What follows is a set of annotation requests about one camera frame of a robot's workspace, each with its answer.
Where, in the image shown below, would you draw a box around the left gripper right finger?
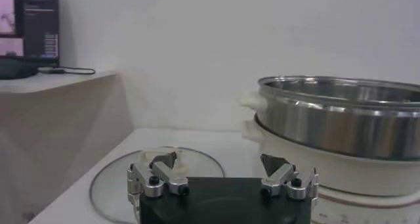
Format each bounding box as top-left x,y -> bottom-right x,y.
260,152 -> 320,213

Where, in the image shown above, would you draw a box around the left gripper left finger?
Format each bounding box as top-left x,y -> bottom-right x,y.
127,151 -> 190,224

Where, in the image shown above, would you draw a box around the round glass pot lid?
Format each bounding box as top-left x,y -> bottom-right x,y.
89,146 -> 226,224

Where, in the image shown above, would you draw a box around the stainless steel steamer basket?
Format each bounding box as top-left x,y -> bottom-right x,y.
241,76 -> 420,162

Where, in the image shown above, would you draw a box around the cream electric cooking pot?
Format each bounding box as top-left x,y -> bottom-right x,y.
241,119 -> 420,224

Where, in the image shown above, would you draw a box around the white side table with mouse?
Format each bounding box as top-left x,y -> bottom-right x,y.
0,70 -> 135,224

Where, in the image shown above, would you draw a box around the black computer mouse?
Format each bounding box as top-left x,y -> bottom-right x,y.
0,59 -> 39,80

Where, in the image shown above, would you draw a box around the black laptop with dark screen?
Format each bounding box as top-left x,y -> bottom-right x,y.
0,0 -> 60,69

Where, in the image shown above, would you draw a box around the black cable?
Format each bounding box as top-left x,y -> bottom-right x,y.
37,66 -> 96,76

